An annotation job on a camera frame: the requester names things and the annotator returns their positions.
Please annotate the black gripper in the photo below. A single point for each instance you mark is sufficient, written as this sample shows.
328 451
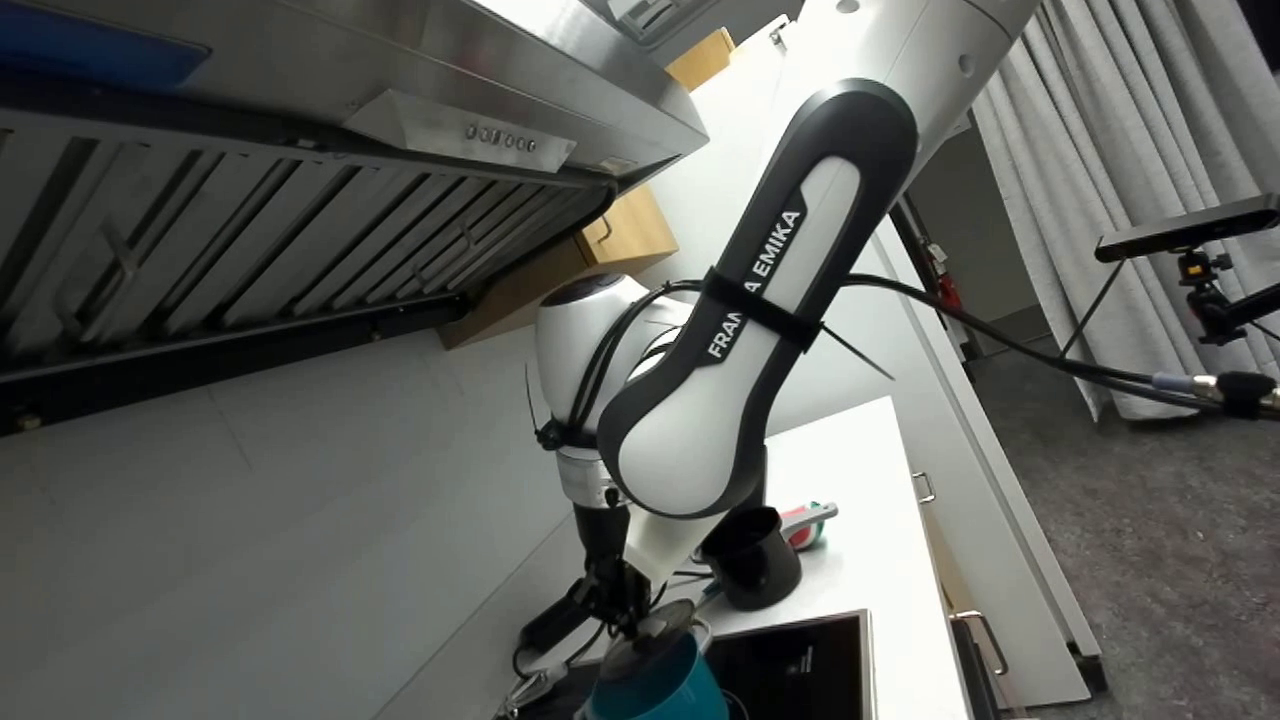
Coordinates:
610 588

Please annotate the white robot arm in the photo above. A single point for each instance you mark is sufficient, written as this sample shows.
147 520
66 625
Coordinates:
660 398

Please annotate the blue pot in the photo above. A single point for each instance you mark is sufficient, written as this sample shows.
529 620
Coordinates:
657 677

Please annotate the black induction cooktop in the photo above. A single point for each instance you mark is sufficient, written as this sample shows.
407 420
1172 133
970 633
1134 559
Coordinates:
793 669

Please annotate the steel range hood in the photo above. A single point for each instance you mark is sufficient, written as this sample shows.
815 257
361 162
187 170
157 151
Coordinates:
196 191

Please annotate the grey curtain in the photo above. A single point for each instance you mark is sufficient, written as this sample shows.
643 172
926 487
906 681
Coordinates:
1118 113

